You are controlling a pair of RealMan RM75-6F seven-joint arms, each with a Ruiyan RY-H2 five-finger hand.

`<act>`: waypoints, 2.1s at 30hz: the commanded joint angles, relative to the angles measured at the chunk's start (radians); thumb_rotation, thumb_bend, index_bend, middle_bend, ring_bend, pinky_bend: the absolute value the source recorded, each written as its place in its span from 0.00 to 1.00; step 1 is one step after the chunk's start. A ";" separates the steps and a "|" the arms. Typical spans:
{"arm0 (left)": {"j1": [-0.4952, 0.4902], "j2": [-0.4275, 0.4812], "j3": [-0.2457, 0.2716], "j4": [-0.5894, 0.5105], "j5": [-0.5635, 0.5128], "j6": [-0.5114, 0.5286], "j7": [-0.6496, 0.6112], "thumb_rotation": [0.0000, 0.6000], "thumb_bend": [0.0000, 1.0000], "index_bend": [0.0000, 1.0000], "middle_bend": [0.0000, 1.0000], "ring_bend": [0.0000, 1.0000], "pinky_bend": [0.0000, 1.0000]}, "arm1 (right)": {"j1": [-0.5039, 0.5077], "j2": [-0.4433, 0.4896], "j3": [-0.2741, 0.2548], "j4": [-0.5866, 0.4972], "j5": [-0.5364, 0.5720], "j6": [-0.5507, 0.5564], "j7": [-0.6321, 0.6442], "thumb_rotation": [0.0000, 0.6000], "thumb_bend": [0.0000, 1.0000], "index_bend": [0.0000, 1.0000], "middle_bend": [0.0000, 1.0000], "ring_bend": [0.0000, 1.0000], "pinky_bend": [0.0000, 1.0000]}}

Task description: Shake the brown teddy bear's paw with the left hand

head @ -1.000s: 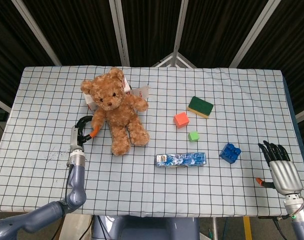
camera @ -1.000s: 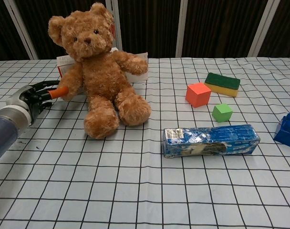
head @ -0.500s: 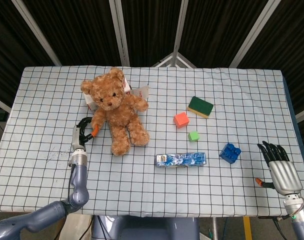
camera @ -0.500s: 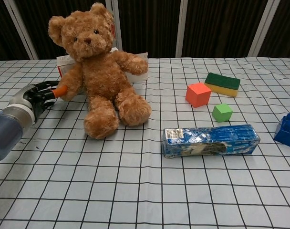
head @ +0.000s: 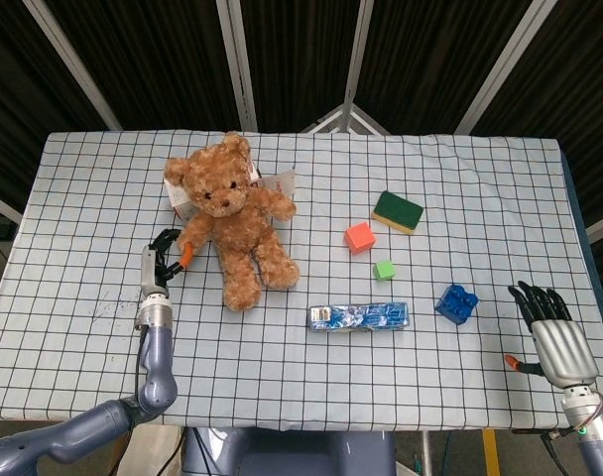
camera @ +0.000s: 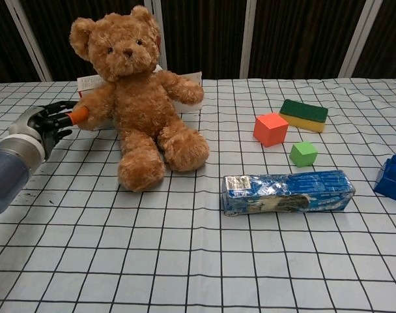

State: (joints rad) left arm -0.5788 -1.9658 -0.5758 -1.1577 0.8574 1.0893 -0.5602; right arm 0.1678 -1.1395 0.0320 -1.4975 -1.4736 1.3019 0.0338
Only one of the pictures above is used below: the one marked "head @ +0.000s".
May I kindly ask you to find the brown teddy bear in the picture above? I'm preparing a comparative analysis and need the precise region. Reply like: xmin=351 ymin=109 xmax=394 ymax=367
xmin=163 ymin=131 xmax=302 ymax=312

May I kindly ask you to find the white metal frame beam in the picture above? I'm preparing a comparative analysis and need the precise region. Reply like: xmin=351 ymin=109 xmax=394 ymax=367
xmin=215 ymin=0 xmax=259 ymax=133
xmin=339 ymin=0 xmax=375 ymax=108
xmin=22 ymin=0 xmax=123 ymax=132
xmin=453 ymin=0 xmax=560 ymax=135

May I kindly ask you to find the white triangular frame joint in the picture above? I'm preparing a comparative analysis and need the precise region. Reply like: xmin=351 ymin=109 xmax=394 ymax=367
xmin=301 ymin=102 xmax=392 ymax=135

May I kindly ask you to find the beige cardboard sheet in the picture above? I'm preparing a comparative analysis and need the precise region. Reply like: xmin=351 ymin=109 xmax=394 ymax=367
xmin=107 ymin=423 xmax=181 ymax=476

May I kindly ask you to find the black cable with plug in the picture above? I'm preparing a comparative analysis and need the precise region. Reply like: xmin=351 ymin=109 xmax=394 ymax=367
xmin=512 ymin=427 xmax=580 ymax=476

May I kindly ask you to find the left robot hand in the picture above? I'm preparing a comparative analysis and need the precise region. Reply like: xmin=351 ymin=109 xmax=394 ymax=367
xmin=140 ymin=227 xmax=196 ymax=298

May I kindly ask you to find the white red carton box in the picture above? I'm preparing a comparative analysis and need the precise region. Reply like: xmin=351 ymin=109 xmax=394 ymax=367
xmin=165 ymin=156 xmax=297 ymax=220

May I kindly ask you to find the green yellow sponge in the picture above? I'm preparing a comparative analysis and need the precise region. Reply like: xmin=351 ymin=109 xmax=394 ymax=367
xmin=371 ymin=190 xmax=425 ymax=236

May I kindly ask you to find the orange cube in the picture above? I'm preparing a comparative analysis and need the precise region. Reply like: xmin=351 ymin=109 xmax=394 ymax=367
xmin=343 ymin=221 xmax=377 ymax=256

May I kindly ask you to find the metal table leg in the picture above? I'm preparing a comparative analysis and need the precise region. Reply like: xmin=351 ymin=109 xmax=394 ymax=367
xmin=420 ymin=429 xmax=434 ymax=476

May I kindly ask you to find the blue silver snack packet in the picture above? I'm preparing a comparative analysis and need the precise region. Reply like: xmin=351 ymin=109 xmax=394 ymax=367
xmin=308 ymin=300 xmax=412 ymax=334

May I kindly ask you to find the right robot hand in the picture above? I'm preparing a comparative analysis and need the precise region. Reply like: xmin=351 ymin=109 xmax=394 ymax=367
xmin=503 ymin=280 xmax=600 ymax=390

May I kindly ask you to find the checked light blue tablecloth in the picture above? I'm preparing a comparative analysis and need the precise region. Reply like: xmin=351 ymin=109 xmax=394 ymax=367
xmin=0 ymin=129 xmax=603 ymax=431

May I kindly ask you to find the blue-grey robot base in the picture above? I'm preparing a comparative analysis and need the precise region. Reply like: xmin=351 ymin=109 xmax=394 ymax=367
xmin=181 ymin=426 xmax=398 ymax=476

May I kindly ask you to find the small green cube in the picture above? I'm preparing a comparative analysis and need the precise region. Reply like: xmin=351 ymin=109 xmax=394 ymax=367
xmin=372 ymin=259 xmax=397 ymax=283

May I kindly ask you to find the blue toy brick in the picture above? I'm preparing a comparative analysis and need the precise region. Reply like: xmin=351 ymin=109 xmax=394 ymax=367
xmin=433 ymin=283 xmax=480 ymax=327

